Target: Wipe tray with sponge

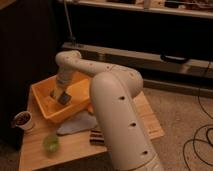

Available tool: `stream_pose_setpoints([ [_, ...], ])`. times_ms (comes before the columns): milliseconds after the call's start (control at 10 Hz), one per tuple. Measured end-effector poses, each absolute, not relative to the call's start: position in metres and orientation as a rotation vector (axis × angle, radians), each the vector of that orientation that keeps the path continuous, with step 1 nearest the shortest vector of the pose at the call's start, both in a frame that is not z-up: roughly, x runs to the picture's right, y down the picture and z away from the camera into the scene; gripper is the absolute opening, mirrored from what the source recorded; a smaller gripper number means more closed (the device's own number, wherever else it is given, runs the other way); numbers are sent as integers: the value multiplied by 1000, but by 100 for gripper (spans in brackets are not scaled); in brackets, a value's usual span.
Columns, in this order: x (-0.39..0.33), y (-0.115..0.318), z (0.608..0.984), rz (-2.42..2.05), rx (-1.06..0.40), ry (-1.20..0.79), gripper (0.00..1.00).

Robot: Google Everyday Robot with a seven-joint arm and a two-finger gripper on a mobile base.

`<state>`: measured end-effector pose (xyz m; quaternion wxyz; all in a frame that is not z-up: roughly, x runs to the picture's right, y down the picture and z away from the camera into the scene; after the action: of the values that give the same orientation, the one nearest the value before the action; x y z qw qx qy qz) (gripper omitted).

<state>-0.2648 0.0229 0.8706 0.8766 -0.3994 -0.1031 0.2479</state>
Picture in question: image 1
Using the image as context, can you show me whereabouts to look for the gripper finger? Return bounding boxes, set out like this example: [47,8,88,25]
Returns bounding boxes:
[63,86,69,94]
[50,86,63,99]

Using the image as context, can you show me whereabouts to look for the dark sponge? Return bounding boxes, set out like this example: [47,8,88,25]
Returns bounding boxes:
[58,93,71,105]

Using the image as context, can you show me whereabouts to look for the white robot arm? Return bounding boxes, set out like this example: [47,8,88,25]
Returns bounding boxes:
[52,50,164,171]

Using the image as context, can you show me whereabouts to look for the orange plastic tray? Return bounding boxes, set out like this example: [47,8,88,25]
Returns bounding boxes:
[32,72,91,123]

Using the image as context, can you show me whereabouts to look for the grey cloth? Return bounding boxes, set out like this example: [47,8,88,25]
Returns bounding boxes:
[56,111,97,136]

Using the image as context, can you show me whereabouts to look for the metal stand pole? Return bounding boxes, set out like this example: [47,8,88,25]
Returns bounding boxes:
[63,0,76,46]

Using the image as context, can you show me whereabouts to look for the white cup with dark contents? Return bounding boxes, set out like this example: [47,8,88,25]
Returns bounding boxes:
[13,111,34,131]

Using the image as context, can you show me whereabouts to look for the green round object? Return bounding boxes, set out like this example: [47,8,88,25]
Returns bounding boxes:
[43,134,59,153]

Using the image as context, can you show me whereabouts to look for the dark striped block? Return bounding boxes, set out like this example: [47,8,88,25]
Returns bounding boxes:
[89,130,105,146]

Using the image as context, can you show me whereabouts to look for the long wooden shelf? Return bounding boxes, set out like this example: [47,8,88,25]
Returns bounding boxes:
[62,42,213,79]

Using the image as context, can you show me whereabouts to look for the black handle on shelf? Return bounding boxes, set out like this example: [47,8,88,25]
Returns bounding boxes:
[160,54,189,64]

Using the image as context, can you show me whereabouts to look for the black cables on floor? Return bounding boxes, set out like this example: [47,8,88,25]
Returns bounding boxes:
[182,61,213,171]

